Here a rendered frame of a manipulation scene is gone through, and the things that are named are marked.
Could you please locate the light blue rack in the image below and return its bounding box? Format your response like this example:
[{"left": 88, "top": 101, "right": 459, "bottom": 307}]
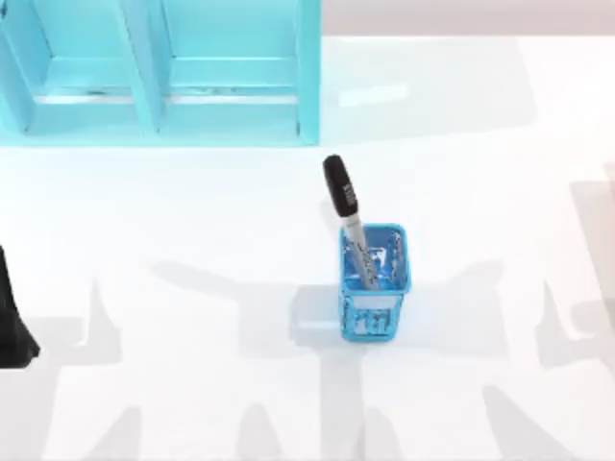
[{"left": 0, "top": 0, "right": 324, "bottom": 148}]

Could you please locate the black capped marker pen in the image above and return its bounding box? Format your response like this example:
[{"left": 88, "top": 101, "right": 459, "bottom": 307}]
[{"left": 322, "top": 154, "right": 381, "bottom": 291}]

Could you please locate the blue mesh pen holder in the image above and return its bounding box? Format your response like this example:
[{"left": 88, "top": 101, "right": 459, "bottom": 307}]
[{"left": 338, "top": 222, "right": 414, "bottom": 343}]

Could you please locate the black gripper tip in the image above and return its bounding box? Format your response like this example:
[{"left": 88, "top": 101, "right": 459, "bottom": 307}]
[{"left": 0, "top": 245, "right": 41, "bottom": 371}]

